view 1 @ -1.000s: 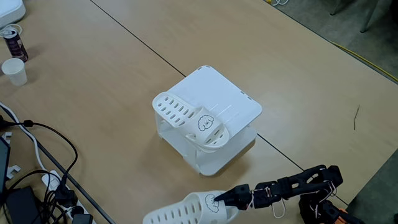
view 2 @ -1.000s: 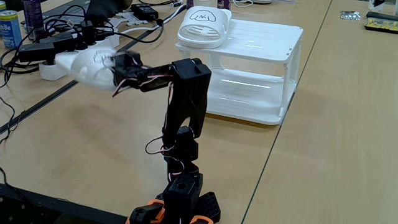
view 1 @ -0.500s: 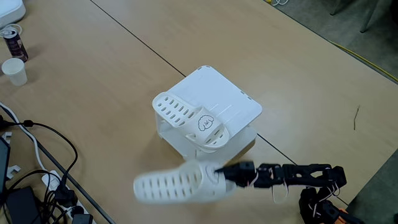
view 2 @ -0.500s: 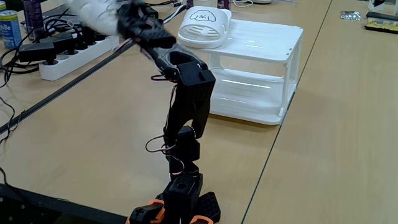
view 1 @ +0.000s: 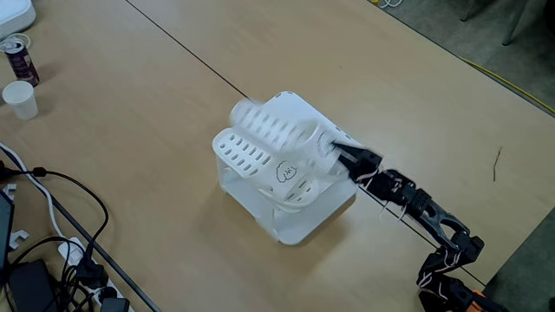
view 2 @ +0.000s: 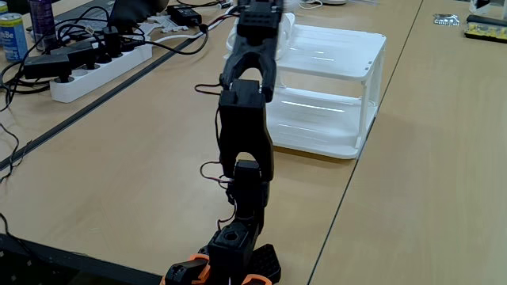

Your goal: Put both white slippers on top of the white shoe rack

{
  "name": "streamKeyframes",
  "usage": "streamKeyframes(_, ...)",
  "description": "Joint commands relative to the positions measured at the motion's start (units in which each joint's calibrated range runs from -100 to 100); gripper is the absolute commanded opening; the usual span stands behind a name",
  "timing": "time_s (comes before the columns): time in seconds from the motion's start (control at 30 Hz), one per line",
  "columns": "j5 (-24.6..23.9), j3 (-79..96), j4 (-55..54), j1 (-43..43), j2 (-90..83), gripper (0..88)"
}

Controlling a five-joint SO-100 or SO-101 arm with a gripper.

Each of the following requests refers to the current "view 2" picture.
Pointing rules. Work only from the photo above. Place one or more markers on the white plastic shoe rack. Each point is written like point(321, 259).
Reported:
point(332, 51)

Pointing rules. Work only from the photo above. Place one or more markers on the black power adapter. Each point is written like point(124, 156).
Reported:
point(77, 53)
point(45, 65)
point(184, 15)

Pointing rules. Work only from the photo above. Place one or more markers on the white printed plastic part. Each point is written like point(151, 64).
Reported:
point(166, 23)

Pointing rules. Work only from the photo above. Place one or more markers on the black power plug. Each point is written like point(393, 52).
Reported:
point(112, 41)
point(127, 44)

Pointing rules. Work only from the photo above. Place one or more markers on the white flat device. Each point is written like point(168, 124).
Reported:
point(333, 2)

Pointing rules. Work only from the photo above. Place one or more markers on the white power strip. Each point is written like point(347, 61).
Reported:
point(99, 77)

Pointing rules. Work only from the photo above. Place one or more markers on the black laptop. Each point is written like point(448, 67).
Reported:
point(130, 12)

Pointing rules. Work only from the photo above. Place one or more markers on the purple drink can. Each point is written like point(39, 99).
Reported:
point(41, 23)

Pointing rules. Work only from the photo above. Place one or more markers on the black and yellow box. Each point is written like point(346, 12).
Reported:
point(483, 31)

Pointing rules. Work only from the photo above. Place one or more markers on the blue drink can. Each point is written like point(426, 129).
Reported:
point(14, 39)

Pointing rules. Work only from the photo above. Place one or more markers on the white box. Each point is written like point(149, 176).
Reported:
point(487, 8)

